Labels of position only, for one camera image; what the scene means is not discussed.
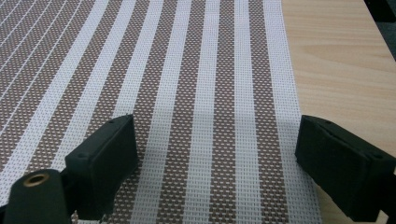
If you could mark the brown white striped placemat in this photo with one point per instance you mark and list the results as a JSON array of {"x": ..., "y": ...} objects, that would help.
[{"x": 202, "y": 62}]

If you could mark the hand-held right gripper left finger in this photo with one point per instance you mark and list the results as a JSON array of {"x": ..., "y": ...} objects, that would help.
[{"x": 102, "y": 165}]

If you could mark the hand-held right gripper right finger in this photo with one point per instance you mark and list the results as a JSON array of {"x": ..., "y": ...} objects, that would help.
[{"x": 342, "y": 168}]

